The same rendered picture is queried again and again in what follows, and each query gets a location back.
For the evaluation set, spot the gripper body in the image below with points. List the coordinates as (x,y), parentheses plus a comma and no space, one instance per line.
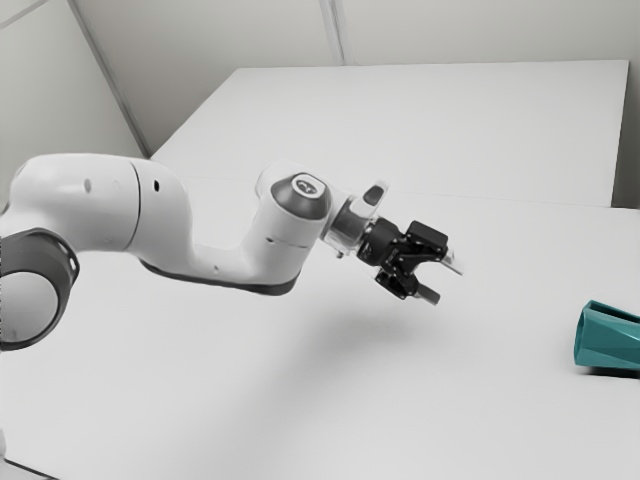
(387,243)

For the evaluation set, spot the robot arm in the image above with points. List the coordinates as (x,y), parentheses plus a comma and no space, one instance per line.
(165,215)

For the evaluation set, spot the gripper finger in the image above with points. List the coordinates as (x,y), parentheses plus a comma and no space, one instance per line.
(407,286)
(430,245)

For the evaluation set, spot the teal faceted mug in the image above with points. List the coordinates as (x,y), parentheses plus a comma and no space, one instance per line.
(610,342)

